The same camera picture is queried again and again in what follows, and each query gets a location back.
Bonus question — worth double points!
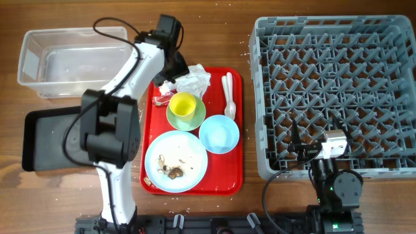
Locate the light blue bowl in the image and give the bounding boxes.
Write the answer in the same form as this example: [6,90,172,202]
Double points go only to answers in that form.
[199,114,240,154]

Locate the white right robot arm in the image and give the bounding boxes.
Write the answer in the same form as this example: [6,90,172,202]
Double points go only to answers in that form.
[288,117,364,233]

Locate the white napkin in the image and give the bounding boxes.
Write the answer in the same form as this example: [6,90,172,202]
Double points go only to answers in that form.
[159,64,211,99]

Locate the green small plate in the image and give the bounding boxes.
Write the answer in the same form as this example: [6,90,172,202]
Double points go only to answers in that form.
[166,96,206,131]

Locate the grey dishwasher rack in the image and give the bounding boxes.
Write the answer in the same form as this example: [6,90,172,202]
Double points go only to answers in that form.
[249,15,415,179]

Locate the white plastic fork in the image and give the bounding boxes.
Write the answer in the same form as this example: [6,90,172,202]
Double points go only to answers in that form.
[225,72,237,120]

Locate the yellow plastic cup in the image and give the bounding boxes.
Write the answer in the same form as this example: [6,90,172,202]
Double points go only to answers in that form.
[168,92,196,122]

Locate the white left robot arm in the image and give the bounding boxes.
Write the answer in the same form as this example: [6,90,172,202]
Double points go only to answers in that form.
[77,14,189,233]

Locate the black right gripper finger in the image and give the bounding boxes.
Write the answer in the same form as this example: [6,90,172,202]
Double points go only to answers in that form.
[291,120,301,145]
[331,116,348,138]

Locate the food scrap on tray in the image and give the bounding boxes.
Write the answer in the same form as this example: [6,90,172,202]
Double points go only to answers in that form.
[144,177,152,186]

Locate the black plastic tray bin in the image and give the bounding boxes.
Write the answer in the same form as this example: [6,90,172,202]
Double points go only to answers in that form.
[21,106,81,172]

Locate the red snack wrapper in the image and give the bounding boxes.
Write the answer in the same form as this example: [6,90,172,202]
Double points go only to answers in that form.
[151,92,174,107]

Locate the brown food scraps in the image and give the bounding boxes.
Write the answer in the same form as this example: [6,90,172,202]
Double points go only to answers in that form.
[157,155,194,180]

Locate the light blue dinner plate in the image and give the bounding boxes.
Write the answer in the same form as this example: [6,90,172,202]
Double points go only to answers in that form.
[144,131,208,193]

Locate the red serving tray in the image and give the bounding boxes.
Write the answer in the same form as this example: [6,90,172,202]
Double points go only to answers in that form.
[139,67,243,196]

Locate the clear plastic waste bin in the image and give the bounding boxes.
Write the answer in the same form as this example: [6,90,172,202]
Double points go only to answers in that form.
[17,27,132,98]

